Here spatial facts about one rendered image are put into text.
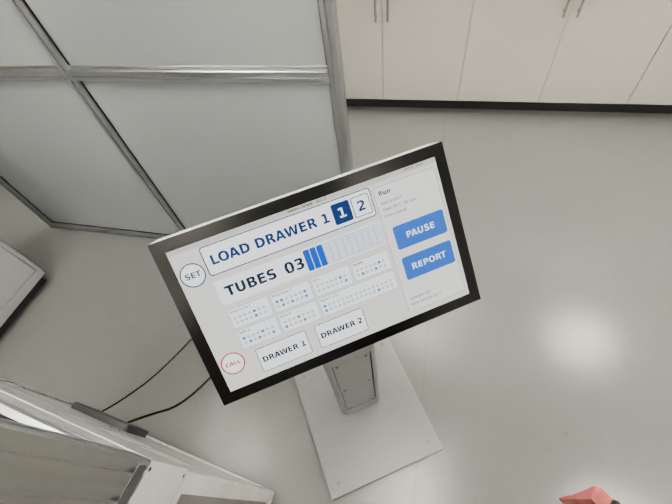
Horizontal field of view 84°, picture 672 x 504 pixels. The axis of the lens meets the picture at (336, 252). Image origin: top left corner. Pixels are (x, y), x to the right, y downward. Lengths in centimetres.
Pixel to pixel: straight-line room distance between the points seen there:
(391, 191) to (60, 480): 62
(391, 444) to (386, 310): 97
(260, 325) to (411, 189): 35
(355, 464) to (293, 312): 103
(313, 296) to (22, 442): 41
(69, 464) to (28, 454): 6
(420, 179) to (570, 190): 185
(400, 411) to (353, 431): 20
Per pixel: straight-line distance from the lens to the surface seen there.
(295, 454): 168
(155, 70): 152
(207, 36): 136
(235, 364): 70
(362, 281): 67
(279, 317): 66
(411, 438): 162
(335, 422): 163
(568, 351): 190
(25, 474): 61
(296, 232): 63
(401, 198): 66
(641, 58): 289
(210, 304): 66
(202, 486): 103
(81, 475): 68
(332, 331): 69
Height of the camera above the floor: 163
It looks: 54 degrees down
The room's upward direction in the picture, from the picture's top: 11 degrees counter-clockwise
